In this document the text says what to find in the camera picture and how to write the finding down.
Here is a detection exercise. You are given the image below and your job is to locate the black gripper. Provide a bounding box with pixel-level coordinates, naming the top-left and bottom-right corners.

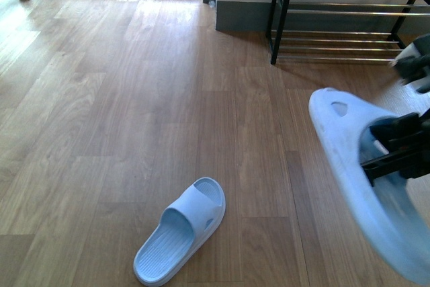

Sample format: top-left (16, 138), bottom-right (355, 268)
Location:
top-left (361, 111), bottom-right (429, 186)

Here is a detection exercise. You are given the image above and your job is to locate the light blue slipper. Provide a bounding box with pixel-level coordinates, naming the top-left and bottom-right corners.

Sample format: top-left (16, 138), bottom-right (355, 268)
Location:
top-left (308, 88), bottom-right (429, 286)
top-left (133, 177), bottom-right (226, 286)

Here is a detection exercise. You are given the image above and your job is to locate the black metal shoe rack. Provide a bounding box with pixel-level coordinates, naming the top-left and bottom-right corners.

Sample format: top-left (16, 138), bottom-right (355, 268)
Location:
top-left (265, 0), bottom-right (429, 65)

